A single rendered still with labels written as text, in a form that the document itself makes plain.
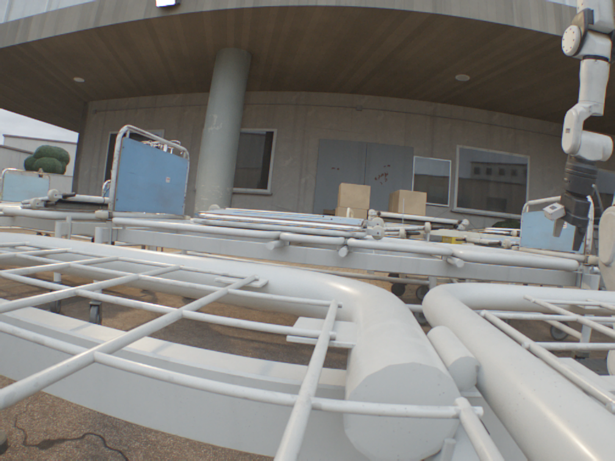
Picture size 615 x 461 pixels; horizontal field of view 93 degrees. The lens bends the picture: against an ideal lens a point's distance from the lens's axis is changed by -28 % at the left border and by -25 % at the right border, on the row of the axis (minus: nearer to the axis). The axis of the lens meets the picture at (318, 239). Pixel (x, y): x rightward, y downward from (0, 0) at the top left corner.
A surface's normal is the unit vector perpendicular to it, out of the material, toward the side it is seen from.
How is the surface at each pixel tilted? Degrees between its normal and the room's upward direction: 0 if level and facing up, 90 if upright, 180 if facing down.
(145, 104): 90
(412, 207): 90
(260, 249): 90
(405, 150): 90
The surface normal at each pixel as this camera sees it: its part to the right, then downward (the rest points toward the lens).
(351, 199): 0.04, 0.04
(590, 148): -0.17, 0.32
